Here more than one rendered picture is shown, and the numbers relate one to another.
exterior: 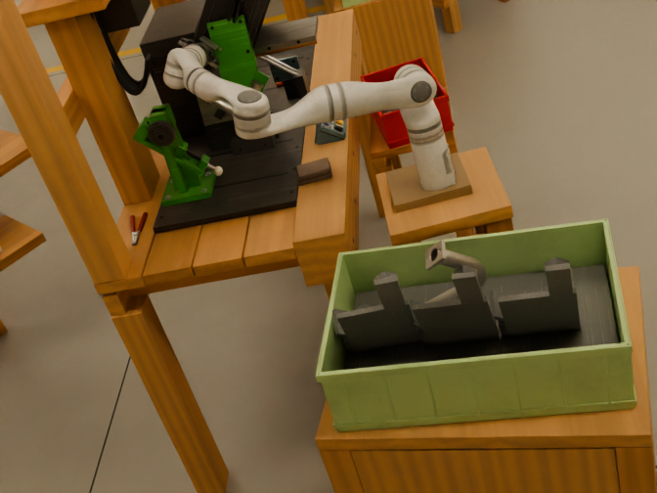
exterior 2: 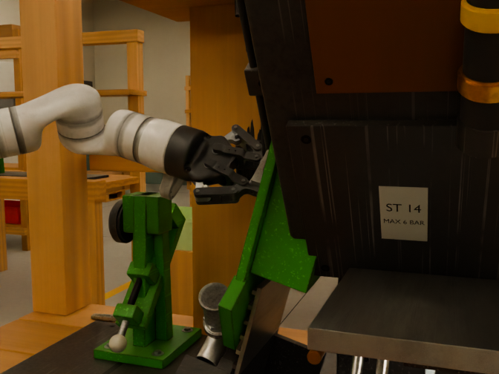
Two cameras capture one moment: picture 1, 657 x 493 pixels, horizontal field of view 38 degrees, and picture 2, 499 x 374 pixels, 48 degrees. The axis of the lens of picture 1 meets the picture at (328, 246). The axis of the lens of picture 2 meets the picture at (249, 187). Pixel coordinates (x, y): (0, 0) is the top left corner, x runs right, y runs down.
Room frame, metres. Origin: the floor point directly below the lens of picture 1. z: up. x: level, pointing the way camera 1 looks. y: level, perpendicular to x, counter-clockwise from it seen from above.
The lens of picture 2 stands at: (2.79, -0.58, 1.29)
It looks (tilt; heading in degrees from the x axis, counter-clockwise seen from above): 6 degrees down; 98
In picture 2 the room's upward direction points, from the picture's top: straight up
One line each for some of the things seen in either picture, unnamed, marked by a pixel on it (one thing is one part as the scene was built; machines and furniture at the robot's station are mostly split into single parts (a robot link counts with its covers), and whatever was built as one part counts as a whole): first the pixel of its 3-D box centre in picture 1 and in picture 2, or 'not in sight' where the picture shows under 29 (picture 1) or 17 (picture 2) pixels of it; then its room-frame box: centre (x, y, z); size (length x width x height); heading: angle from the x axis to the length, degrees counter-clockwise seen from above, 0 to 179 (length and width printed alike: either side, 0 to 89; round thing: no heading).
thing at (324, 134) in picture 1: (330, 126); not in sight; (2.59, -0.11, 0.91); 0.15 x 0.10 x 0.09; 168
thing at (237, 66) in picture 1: (235, 49); (292, 222); (2.75, 0.09, 1.17); 0.13 x 0.12 x 0.20; 168
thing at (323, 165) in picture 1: (313, 170); not in sight; (2.36, -0.02, 0.91); 0.10 x 0.08 x 0.03; 86
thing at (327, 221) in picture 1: (333, 122); not in sight; (2.78, -0.14, 0.82); 1.50 x 0.14 x 0.15; 168
